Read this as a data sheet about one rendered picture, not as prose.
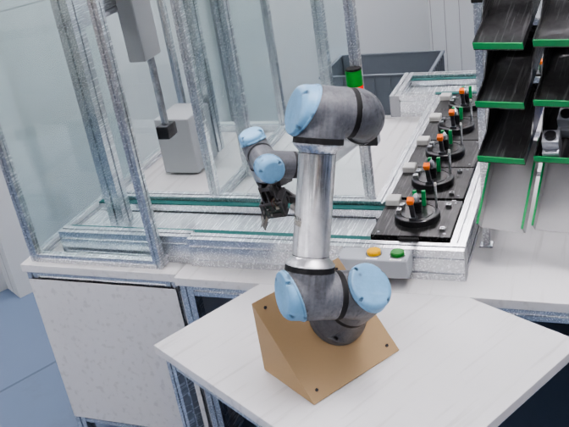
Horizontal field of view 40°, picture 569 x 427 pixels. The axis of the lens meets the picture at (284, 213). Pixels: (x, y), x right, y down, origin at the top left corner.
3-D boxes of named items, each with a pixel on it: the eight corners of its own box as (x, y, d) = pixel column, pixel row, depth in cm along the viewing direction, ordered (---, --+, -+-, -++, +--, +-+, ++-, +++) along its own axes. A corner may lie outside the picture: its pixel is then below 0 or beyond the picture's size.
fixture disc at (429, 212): (436, 229, 235) (435, 223, 235) (389, 227, 241) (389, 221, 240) (444, 207, 247) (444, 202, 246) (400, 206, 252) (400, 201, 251)
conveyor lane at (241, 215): (452, 269, 234) (450, 240, 230) (200, 256, 265) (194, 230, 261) (466, 224, 258) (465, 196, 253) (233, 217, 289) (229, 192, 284)
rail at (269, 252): (466, 281, 227) (464, 248, 223) (192, 265, 260) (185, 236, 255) (468, 271, 232) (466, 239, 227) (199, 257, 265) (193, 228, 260)
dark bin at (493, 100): (524, 109, 208) (521, 89, 203) (476, 108, 214) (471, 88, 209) (548, 38, 222) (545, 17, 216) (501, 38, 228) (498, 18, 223)
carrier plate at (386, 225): (450, 243, 230) (450, 236, 229) (370, 240, 239) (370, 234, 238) (463, 206, 250) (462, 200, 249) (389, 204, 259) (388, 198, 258)
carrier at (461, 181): (463, 204, 251) (461, 168, 246) (389, 202, 260) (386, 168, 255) (474, 172, 271) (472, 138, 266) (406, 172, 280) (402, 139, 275)
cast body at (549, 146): (560, 160, 213) (557, 142, 208) (543, 160, 215) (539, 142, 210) (563, 137, 217) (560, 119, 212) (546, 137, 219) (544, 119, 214)
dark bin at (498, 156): (525, 165, 215) (522, 146, 210) (477, 162, 221) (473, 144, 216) (548, 92, 229) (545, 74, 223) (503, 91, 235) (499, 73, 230)
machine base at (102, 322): (223, 472, 294) (175, 274, 256) (82, 448, 317) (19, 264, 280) (331, 276, 408) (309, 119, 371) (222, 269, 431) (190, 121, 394)
